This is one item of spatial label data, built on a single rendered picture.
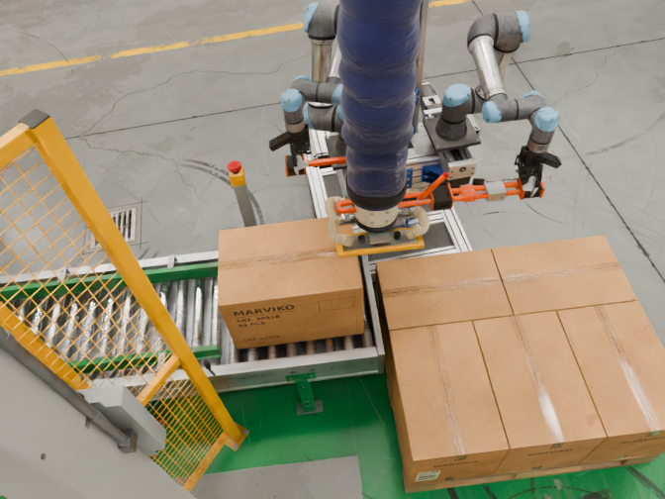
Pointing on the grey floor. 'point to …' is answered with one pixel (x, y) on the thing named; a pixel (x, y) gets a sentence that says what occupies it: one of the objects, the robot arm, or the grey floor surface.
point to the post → (242, 197)
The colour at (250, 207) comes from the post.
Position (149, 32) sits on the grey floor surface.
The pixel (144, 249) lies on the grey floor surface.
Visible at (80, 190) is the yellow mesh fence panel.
